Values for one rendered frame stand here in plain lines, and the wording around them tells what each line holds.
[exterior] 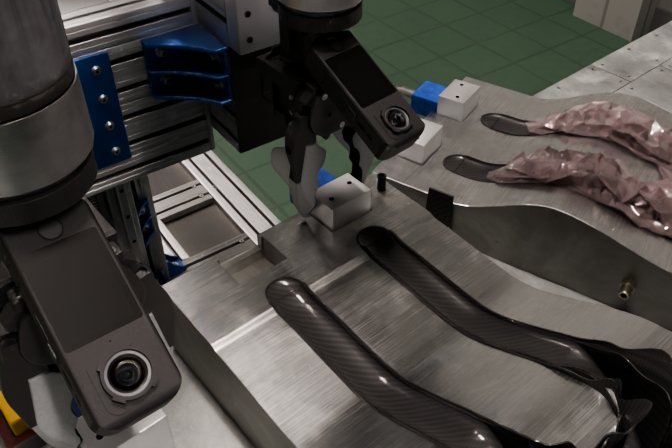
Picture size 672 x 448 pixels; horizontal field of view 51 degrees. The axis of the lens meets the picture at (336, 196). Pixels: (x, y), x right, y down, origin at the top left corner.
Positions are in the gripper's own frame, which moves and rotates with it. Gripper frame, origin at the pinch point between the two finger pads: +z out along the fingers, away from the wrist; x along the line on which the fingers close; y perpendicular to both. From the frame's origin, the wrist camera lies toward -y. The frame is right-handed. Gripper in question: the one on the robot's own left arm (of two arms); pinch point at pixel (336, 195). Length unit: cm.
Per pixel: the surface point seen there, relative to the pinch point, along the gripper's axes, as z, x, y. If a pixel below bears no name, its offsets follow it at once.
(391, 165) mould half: 5.2, -12.6, 4.9
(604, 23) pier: 88, -226, 96
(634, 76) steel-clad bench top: 11, -62, 2
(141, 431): -5.0, 28.3, -14.6
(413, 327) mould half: 2.3, 4.4, -15.7
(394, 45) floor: 91, -149, 141
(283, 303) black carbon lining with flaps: 2.1, 11.5, -6.5
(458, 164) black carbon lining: 5.6, -19.2, 0.3
